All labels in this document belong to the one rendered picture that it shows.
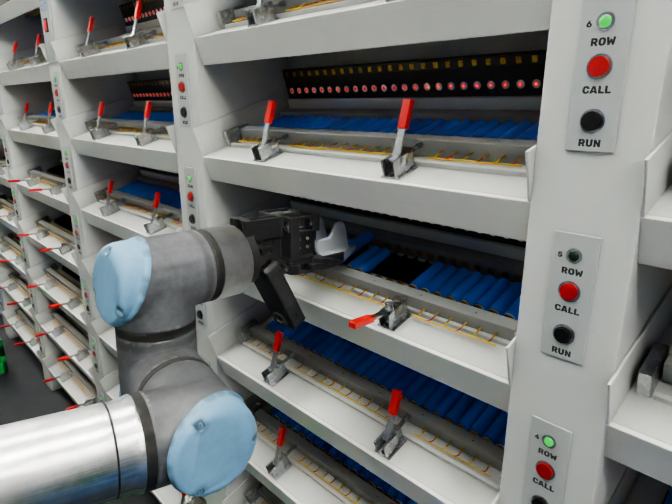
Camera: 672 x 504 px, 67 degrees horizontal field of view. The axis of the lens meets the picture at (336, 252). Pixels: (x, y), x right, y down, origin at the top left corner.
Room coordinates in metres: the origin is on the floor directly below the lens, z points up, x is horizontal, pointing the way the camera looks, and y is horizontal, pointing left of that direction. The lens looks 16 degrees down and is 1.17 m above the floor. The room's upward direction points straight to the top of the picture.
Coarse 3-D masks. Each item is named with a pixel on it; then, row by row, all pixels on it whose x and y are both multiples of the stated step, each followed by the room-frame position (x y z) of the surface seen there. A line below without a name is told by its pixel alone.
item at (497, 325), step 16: (320, 272) 0.76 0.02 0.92; (336, 272) 0.73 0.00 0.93; (352, 272) 0.72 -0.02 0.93; (336, 288) 0.72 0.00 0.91; (352, 288) 0.70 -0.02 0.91; (368, 288) 0.69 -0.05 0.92; (384, 288) 0.67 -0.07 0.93; (400, 288) 0.65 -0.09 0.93; (416, 304) 0.63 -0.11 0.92; (432, 304) 0.61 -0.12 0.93; (448, 304) 0.60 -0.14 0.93; (464, 304) 0.59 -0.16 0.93; (448, 320) 0.58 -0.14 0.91; (464, 320) 0.58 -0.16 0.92; (480, 320) 0.56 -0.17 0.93; (496, 320) 0.55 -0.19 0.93; (512, 320) 0.54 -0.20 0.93; (512, 336) 0.53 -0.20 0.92
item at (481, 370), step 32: (384, 224) 0.83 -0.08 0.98; (512, 256) 0.67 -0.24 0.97; (256, 288) 0.82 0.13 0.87; (320, 288) 0.74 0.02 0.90; (320, 320) 0.70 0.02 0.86; (416, 320) 0.62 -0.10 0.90; (384, 352) 0.62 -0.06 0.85; (416, 352) 0.57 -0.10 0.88; (448, 352) 0.54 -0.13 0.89; (480, 352) 0.53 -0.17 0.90; (512, 352) 0.47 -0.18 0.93; (448, 384) 0.55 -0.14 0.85; (480, 384) 0.51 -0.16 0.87
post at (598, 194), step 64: (576, 0) 0.46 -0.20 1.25; (640, 0) 0.43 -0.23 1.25; (640, 64) 0.42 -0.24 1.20; (640, 128) 0.42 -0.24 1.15; (576, 192) 0.45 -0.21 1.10; (640, 192) 0.41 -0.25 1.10; (640, 320) 0.45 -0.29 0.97; (512, 384) 0.48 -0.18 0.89; (576, 384) 0.43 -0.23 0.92; (512, 448) 0.47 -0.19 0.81; (576, 448) 0.42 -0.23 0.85
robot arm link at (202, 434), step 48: (144, 384) 0.47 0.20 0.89; (192, 384) 0.44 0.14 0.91; (0, 432) 0.35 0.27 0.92; (48, 432) 0.36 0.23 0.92; (96, 432) 0.37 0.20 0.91; (144, 432) 0.38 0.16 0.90; (192, 432) 0.38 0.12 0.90; (240, 432) 0.41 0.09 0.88; (0, 480) 0.32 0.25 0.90; (48, 480) 0.33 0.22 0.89; (96, 480) 0.35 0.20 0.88; (144, 480) 0.37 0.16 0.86; (192, 480) 0.38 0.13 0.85
